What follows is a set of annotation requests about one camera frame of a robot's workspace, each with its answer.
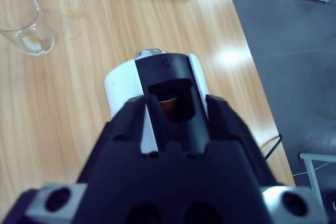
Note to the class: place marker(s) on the white capsule coffee machine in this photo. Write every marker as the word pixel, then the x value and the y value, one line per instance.
pixel 118 87

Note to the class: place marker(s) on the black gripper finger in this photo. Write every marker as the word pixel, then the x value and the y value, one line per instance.
pixel 225 127
pixel 123 127

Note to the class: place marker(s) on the clear drinking glass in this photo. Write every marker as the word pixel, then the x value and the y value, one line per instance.
pixel 26 24

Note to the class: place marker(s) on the small white paper piece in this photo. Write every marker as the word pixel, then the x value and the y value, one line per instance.
pixel 32 43

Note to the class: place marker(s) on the orange coffee capsule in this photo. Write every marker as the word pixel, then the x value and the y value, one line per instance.
pixel 170 108

